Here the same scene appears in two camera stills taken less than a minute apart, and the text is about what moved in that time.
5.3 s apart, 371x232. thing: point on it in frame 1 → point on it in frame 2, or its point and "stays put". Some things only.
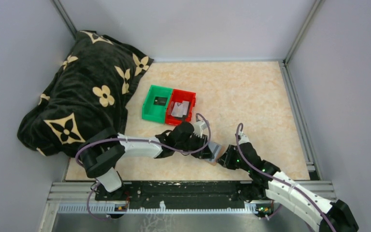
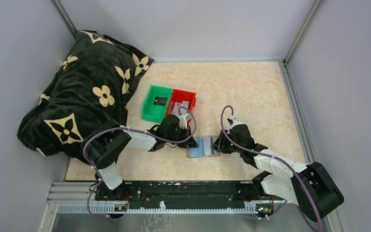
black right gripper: [225, 160] → [223, 148]
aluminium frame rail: [323, 188] stays put
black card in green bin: [160, 101] stays put
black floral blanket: [86, 96] stays put
